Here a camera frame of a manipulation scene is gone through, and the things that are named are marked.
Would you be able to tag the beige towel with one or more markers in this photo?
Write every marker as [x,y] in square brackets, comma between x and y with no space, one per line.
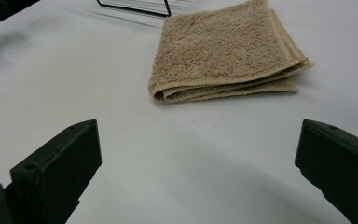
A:
[223,46]

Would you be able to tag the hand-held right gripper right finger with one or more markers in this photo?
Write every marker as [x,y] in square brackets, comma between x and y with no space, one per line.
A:
[345,168]

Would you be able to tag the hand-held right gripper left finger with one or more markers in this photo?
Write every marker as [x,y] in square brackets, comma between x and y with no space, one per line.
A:
[59,174]

